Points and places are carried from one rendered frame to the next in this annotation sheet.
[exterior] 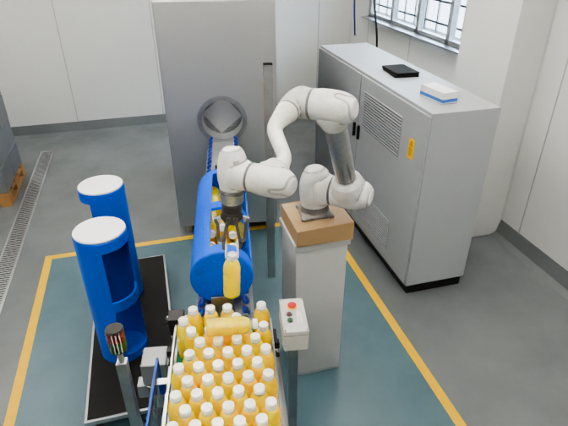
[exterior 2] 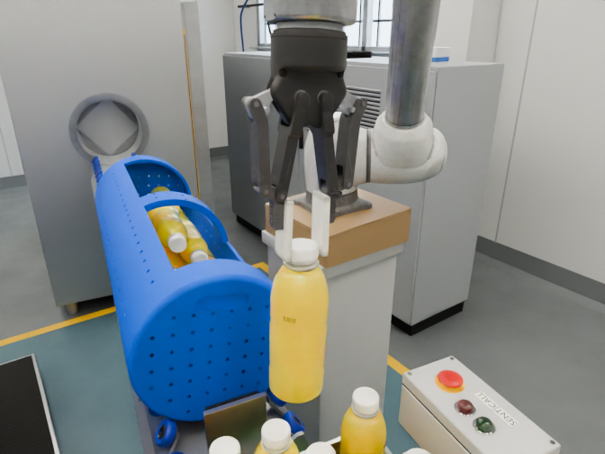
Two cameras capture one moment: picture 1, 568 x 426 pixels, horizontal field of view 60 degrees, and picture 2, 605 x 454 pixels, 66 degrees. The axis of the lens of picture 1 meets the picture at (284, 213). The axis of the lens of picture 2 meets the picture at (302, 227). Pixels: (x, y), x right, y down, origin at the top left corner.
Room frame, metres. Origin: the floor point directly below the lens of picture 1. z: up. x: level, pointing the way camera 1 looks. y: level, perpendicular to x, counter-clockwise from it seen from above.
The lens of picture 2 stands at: (1.11, 0.36, 1.58)
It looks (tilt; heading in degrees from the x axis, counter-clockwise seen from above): 23 degrees down; 341
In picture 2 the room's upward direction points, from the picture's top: straight up
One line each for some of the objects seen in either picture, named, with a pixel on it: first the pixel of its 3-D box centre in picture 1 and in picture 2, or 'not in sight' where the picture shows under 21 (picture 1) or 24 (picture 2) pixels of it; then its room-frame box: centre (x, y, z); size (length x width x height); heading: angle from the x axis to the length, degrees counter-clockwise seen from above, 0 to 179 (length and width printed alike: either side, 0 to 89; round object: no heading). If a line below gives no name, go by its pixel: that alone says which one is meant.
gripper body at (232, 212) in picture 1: (232, 213); (307, 78); (1.57, 0.19, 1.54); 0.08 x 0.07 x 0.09; 97
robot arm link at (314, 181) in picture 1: (315, 185); (335, 151); (2.33, -0.17, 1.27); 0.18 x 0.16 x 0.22; 64
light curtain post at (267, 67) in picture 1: (270, 182); (205, 203); (3.20, 0.10, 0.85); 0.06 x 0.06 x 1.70; 6
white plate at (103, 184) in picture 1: (100, 184); not in sight; (2.81, 1.18, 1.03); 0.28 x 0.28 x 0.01
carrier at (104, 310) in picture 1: (113, 293); not in sight; (2.27, 1.01, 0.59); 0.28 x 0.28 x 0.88
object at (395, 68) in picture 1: (400, 70); (345, 54); (3.97, -0.93, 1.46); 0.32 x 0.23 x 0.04; 15
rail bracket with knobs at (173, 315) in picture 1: (177, 323); not in sight; (1.62, 0.47, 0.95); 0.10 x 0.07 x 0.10; 96
